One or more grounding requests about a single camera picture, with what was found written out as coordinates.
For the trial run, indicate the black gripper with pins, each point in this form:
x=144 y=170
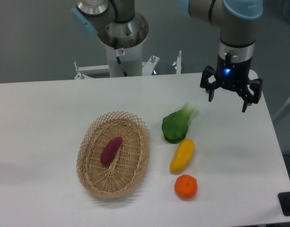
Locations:
x=233 y=77

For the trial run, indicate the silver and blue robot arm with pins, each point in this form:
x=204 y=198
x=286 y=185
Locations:
x=121 y=27

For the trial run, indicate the woven wicker basket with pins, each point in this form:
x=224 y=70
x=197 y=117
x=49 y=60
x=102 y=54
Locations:
x=124 y=173

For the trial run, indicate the purple sweet potato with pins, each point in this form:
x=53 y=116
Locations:
x=110 y=150

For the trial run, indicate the green bok choy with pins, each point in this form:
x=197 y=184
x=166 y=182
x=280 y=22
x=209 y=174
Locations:
x=175 y=125

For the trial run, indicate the yellow pepper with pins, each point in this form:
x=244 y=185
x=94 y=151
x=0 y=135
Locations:
x=182 y=156

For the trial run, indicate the orange tangerine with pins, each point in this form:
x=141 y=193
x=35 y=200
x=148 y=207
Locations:
x=186 y=187

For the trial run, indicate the black device at table edge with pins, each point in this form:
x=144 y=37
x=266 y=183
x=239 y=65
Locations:
x=284 y=199

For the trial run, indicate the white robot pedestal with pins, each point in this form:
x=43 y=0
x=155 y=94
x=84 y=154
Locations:
x=125 y=58

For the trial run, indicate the white metal base frame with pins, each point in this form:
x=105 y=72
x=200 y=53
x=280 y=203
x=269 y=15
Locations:
x=101 y=71

